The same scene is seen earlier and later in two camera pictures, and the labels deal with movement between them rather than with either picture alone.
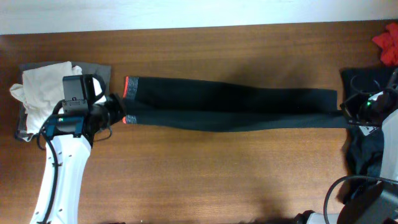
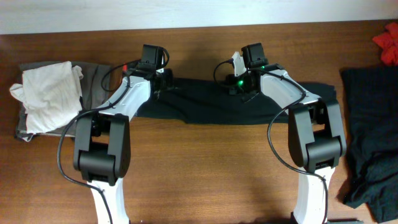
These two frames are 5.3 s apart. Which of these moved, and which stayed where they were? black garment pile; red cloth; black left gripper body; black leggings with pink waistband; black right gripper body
Moved: black leggings with pink waistband; black left gripper body; black right gripper body
Stayed: black garment pile; red cloth
